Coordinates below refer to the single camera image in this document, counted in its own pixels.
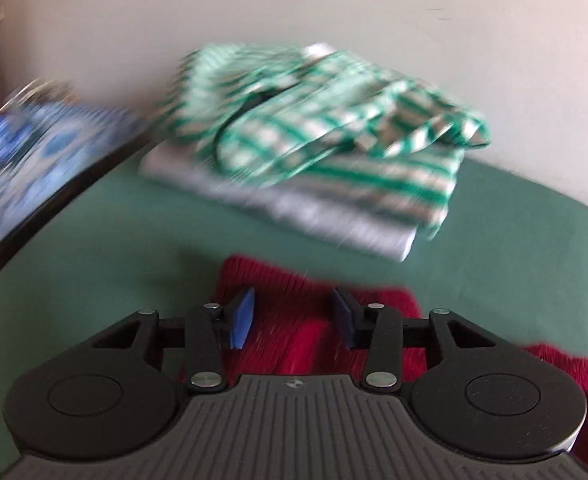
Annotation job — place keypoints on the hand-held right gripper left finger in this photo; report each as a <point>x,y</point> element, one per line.
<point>243,317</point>

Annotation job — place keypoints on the green tablecloth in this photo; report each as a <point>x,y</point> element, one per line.
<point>99,240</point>

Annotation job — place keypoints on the green striped shirt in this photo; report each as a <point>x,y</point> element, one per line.
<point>324,120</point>

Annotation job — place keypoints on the white folded garment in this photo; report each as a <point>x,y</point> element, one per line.
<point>319,220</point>

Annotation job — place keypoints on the red knit sweater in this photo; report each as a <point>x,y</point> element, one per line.
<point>294,330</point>

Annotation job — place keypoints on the blue patterned cloth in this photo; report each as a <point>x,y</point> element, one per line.
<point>39,160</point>

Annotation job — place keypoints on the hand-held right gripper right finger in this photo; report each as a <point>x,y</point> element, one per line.
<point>343,316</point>

